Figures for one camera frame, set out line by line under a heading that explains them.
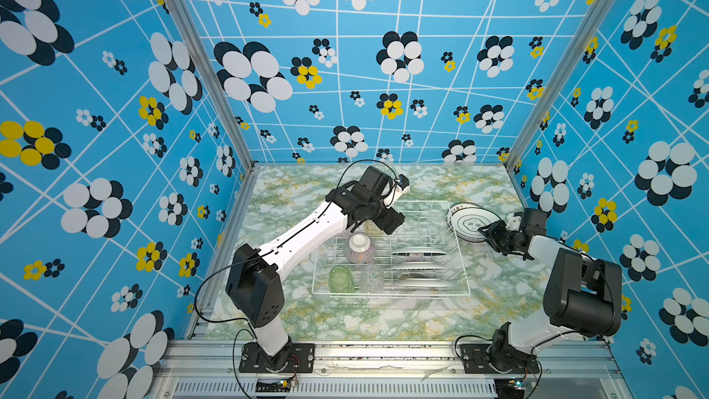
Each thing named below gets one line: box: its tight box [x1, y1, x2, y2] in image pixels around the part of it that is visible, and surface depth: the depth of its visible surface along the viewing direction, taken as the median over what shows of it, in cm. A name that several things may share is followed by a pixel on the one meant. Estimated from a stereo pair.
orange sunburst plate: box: [444, 202, 465, 242], surface depth 103 cm
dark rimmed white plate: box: [390, 248, 448, 262], surface depth 93 cm
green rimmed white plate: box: [445, 201, 501, 243], surface depth 102 cm
